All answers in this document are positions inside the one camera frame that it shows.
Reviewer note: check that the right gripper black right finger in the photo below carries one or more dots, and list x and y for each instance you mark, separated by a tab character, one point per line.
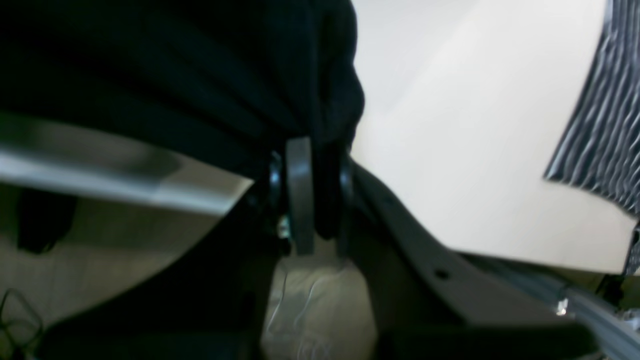
428	302

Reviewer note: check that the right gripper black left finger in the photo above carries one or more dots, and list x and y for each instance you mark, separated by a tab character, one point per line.
211	303

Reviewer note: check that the black T-shirt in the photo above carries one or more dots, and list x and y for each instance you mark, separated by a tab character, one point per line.
226	82

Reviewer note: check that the striped dark mat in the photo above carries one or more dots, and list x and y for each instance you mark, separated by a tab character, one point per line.
599	151

